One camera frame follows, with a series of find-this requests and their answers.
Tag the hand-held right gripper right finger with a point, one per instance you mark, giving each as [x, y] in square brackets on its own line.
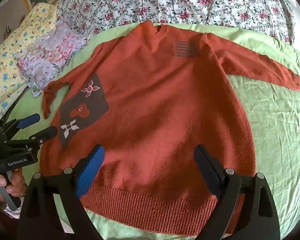
[210, 175]

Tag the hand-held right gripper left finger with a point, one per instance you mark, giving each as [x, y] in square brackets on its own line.
[90, 172]

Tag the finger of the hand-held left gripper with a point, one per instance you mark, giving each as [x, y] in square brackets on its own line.
[28, 121]
[43, 134]

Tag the orange knit sweater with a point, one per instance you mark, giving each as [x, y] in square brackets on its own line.
[152, 105]

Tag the person's left hand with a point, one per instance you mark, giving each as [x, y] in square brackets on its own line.
[15, 182]

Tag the pink purple floral pillow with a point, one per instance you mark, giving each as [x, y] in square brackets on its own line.
[55, 52]

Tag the light green bed sheet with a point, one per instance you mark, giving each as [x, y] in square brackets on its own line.
[272, 130]

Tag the yellow printed pillow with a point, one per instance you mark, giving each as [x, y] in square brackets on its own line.
[20, 42]

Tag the white red floral quilt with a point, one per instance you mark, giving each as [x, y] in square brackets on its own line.
[190, 2]

